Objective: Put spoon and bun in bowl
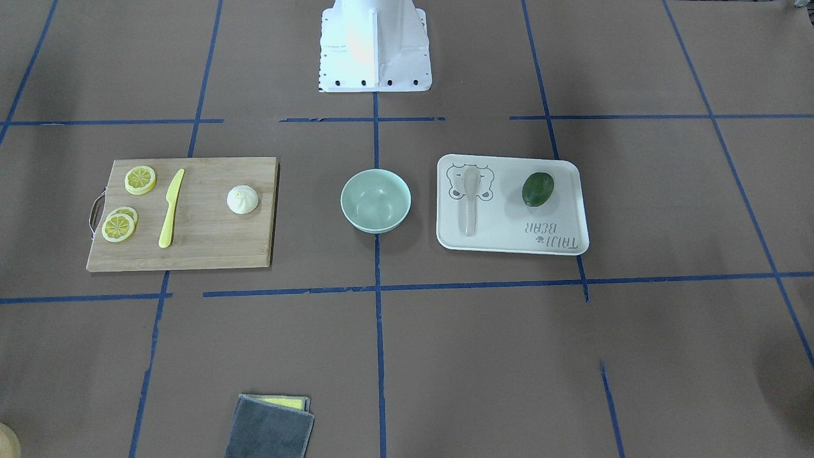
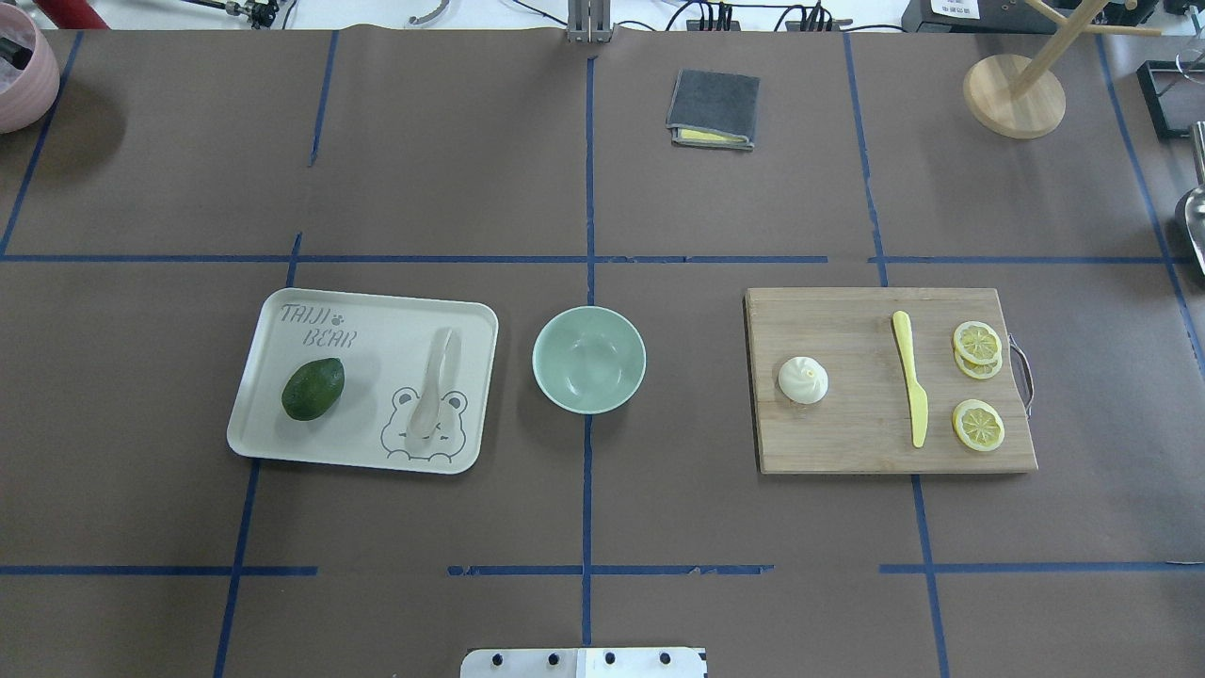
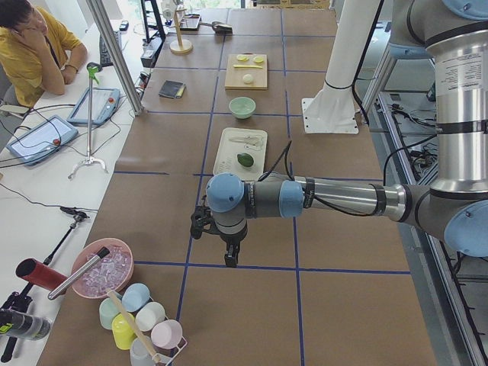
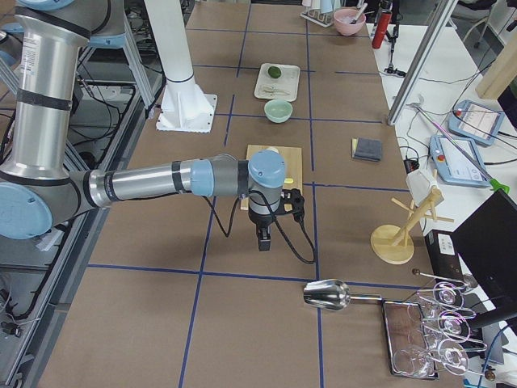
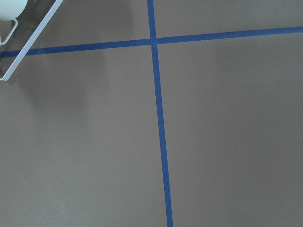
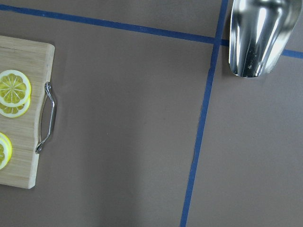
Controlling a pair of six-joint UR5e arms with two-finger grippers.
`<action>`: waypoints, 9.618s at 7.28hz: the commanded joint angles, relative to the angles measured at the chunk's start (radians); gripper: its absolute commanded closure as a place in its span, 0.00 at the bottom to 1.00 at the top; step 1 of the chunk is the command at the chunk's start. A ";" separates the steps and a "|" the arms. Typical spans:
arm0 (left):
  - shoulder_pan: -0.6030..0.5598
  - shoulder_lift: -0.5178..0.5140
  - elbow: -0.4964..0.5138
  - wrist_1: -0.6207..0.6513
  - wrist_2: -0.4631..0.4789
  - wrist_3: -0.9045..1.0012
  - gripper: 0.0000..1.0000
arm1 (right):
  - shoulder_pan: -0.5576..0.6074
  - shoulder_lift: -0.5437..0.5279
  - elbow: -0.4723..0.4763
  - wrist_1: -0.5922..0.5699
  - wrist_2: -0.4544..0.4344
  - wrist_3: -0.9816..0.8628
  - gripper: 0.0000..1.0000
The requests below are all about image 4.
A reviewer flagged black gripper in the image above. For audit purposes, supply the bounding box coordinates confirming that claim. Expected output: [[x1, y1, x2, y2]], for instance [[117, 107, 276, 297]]
[[248, 189, 281, 251]]

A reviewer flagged white steamed bun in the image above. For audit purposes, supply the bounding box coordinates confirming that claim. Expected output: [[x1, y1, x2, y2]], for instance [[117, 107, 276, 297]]
[[266, 146, 280, 154]]

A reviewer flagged white plastic spoon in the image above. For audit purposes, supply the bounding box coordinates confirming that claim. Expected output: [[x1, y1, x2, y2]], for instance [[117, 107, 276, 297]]
[[260, 85, 290, 95]]

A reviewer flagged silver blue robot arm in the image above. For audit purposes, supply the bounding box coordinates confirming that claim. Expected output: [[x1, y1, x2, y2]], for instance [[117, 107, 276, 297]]
[[1, 1, 286, 251]]

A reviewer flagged green ceramic bowl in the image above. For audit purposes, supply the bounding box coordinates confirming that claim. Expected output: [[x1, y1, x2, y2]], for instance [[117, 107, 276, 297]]
[[263, 99, 293, 124]]

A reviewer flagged pink mixing bowl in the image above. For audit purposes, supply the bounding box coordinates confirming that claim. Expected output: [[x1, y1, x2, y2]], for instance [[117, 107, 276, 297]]
[[333, 8, 366, 36]]

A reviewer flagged bamboo cutting board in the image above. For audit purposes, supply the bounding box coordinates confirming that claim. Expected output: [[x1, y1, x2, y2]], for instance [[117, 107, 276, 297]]
[[246, 145, 303, 192]]

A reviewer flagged steel scoop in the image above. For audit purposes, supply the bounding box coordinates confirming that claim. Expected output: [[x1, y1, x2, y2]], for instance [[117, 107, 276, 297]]
[[303, 279, 383, 311]]

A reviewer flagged wooden cup tree stand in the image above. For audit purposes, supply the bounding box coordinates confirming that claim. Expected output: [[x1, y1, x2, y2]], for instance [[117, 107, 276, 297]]
[[370, 185, 454, 265]]

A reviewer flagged yellow sponge cloth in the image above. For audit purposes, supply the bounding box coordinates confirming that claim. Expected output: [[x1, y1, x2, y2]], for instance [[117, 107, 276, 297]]
[[352, 138, 359, 158]]

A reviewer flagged grey folded cloth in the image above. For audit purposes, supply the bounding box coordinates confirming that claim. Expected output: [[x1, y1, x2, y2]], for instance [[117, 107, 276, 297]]
[[352, 137, 383, 162]]

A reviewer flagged white bear tray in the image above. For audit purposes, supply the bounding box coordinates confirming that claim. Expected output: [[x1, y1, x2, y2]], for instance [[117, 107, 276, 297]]
[[254, 62, 301, 102]]

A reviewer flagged green avocado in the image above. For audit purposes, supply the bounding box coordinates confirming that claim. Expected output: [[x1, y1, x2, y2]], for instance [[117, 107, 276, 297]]
[[267, 65, 282, 79]]

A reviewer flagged glass rack tray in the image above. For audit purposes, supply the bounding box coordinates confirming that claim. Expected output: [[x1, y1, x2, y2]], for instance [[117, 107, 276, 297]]
[[381, 300, 427, 377]]

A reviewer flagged blue teach pendant near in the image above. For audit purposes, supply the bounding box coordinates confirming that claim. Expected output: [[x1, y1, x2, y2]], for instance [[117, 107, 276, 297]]
[[429, 135, 490, 188]]

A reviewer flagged blue teach pendant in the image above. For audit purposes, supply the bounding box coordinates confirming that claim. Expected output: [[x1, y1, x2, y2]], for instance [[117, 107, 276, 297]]
[[429, 135, 490, 188], [448, 99, 505, 146]]

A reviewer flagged black monitor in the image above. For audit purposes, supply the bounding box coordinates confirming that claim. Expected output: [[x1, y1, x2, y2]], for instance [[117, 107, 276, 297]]
[[452, 189, 516, 329]]

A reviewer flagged white dish rack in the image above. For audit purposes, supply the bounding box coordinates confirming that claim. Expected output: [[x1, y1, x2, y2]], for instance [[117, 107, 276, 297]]
[[300, 0, 334, 27]]

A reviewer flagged blue teach pendant far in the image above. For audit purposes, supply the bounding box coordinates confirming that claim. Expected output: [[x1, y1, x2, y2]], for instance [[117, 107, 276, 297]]
[[448, 99, 505, 146]]

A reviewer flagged red bottle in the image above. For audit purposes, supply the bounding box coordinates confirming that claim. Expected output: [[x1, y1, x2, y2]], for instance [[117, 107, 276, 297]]
[[372, 0, 393, 49]]

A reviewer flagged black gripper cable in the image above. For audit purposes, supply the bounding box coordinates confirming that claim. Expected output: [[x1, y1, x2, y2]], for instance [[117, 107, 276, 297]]
[[204, 189, 317, 265]]

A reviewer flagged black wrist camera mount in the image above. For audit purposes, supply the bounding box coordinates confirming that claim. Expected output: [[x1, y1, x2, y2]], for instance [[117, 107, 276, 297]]
[[277, 188, 305, 224]]

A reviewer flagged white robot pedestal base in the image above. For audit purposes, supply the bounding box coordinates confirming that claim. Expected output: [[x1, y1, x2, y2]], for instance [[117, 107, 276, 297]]
[[145, 0, 217, 133]]

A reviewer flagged aluminium frame post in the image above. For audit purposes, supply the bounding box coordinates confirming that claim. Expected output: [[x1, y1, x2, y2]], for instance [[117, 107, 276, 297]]
[[387, 0, 458, 125]]

